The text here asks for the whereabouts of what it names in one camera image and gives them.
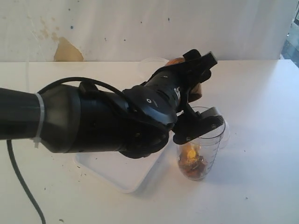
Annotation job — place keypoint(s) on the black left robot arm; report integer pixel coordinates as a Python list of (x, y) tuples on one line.
[(80, 115)]

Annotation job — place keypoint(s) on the brown wooden cup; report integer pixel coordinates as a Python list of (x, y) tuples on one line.
[(196, 92)]

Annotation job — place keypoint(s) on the translucent plastic container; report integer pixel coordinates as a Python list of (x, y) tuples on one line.
[(148, 66)]

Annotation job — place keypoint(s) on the clear plastic measuring cup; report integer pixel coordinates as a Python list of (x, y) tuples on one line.
[(209, 143)]

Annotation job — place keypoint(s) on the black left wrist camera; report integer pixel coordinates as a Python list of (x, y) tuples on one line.
[(192, 124)]

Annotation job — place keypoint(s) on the white plastic tray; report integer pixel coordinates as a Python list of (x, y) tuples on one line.
[(122, 173)]

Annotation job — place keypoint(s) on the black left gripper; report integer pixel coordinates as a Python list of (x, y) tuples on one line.
[(170, 82)]

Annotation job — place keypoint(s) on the brown cereal contents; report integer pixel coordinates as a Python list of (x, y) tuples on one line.
[(191, 162)]

